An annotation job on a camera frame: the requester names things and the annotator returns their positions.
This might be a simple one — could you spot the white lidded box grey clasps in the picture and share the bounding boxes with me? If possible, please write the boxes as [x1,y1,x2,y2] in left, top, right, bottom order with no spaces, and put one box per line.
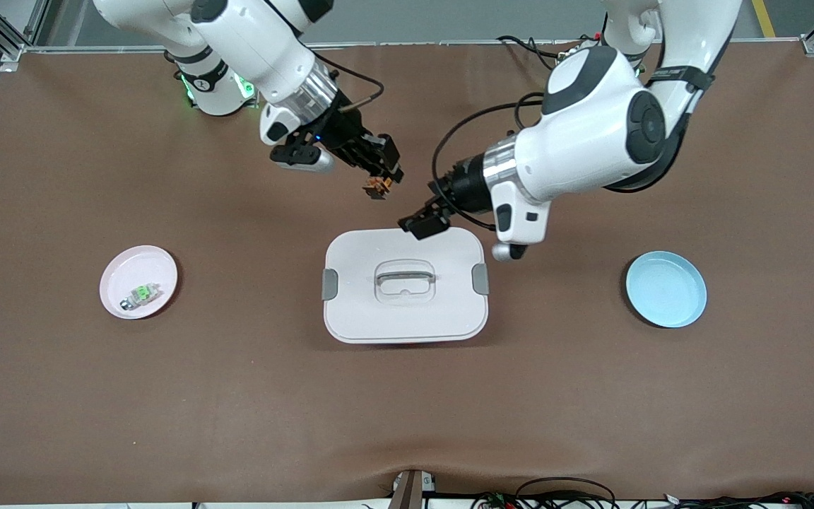
[322,227,490,345]

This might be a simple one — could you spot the brown table mat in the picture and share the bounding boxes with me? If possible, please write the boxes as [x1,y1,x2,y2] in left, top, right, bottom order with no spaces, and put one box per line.
[0,41,814,504]

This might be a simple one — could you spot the light blue round plate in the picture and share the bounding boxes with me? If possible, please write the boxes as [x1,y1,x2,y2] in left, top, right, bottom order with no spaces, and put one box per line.
[626,251,707,328]

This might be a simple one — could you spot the pink round plate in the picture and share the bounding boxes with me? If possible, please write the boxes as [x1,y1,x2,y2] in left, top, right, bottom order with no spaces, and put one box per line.
[99,245,179,320]

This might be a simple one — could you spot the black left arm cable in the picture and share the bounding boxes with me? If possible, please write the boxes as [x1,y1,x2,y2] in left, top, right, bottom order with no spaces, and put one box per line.
[432,92,545,231]

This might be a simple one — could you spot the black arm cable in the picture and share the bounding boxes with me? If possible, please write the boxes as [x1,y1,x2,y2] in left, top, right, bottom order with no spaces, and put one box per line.
[432,92,545,231]
[326,53,385,111]

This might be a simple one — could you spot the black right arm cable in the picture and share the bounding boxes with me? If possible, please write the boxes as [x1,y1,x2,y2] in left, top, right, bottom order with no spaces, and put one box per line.
[326,53,385,111]

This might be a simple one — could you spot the black base cable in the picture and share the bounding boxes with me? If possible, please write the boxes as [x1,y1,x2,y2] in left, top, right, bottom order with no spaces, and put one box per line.
[497,35,565,59]

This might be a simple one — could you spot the green and clear switch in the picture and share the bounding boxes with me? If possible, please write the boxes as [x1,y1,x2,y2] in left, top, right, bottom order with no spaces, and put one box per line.
[119,283,162,310]

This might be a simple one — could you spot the metal table edge bracket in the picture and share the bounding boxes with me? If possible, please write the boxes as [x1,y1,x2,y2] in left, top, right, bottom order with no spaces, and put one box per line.
[389,470,437,509]

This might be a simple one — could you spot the black looped cable bundle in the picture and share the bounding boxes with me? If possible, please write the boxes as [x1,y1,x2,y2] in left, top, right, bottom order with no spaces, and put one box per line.
[474,477,620,509]

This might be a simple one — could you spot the black cable bundle red connectors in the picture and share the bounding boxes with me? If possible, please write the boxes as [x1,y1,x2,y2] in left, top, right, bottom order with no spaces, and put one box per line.
[661,491,814,509]

